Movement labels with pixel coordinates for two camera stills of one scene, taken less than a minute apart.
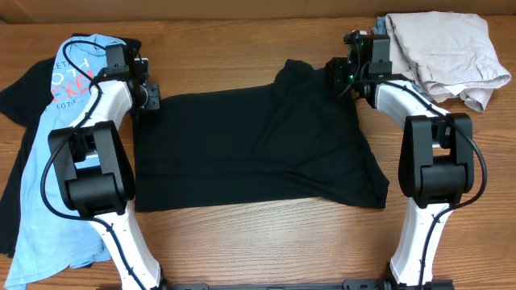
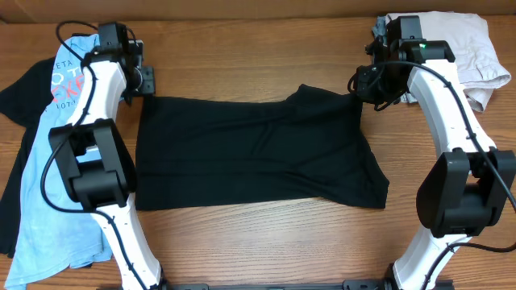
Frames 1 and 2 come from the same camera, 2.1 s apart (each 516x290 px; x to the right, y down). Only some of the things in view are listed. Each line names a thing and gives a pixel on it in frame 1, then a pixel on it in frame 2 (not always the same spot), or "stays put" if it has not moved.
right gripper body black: (334, 72) to (364, 80)
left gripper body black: (152, 97) to (146, 80)
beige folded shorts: (448, 53) stays put
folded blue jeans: (380, 28) stays put
